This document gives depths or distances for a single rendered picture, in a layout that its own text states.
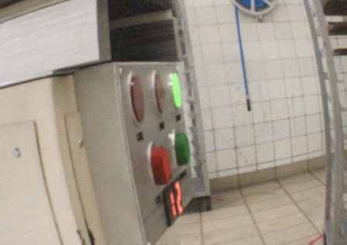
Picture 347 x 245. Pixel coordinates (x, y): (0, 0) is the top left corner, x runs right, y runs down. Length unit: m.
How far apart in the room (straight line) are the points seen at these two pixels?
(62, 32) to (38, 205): 0.12
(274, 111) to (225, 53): 0.56
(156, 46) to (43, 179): 0.31
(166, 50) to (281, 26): 3.87
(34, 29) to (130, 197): 0.14
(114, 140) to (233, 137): 4.06
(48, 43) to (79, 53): 0.03
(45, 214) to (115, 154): 0.08
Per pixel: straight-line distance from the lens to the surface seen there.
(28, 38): 0.39
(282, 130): 4.50
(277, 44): 4.49
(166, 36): 0.66
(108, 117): 0.41
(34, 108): 0.38
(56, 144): 0.37
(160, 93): 0.52
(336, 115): 1.72
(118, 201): 0.42
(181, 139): 0.56
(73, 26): 0.38
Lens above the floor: 0.82
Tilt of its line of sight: 3 degrees down
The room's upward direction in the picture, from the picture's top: 8 degrees counter-clockwise
